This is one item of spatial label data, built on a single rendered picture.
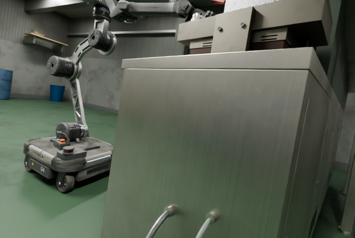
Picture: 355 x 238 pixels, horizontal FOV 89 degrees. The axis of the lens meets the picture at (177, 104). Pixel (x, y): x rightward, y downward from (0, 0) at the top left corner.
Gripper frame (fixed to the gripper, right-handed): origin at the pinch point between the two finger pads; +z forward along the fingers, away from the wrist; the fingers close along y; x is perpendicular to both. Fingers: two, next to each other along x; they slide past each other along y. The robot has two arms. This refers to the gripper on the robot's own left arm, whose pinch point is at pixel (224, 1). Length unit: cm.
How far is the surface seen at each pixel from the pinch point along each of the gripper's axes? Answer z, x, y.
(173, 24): -322, -86, -247
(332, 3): 37.8, 14.7, 4.4
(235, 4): 10.9, 0.9, 5.7
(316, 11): 45, 6, 26
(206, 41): 25.9, -13.4, 24.6
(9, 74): -436, -420, 28
